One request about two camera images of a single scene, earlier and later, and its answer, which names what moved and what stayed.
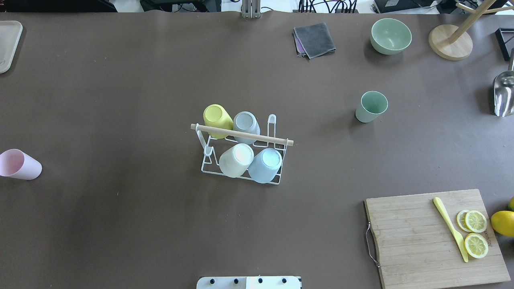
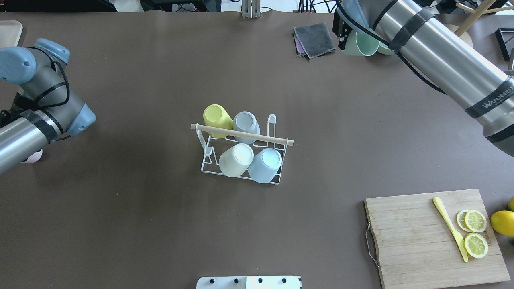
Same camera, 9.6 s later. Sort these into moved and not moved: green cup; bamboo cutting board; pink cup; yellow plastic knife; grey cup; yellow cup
Moved: pink cup; green cup
Not moved: grey cup; bamboo cutting board; yellow cup; yellow plastic knife
